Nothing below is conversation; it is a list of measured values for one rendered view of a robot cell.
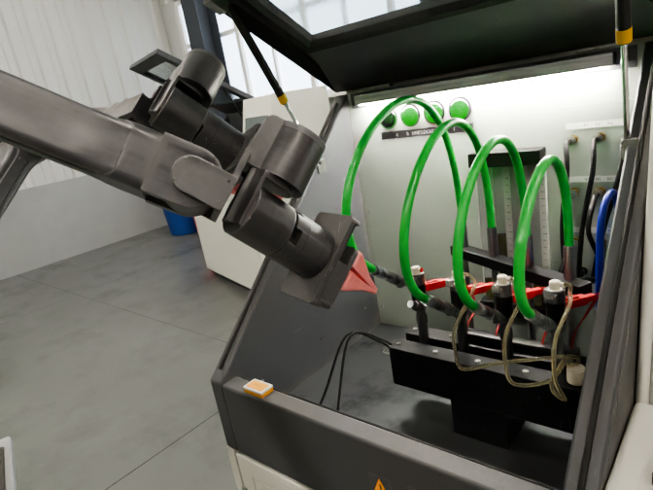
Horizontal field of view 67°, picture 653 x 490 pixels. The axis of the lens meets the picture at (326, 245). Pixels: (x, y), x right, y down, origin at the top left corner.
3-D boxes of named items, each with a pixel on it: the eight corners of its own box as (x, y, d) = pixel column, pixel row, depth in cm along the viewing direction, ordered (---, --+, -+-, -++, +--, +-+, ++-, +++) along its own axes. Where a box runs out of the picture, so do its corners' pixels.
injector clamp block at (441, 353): (397, 414, 98) (388, 345, 94) (422, 388, 105) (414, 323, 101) (586, 475, 76) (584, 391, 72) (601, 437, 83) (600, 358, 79)
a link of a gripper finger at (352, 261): (400, 278, 57) (347, 241, 52) (375, 334, 56) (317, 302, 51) (363, 268, 63) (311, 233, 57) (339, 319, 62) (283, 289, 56)
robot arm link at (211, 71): (154, 166, 69) (104, 122, 63) (184, 110, 75) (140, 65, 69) (215, 147, 63) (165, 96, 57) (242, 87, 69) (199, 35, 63)
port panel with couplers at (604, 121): (559, 268, 99) (553, 109, 90) (564, 262, 101) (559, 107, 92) (635, 275, 90) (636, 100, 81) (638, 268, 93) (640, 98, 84)
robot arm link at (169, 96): (136, 127, 61) (154, 104, 57) (158, 90, 65) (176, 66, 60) (186, 158, 64) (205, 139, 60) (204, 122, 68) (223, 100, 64)
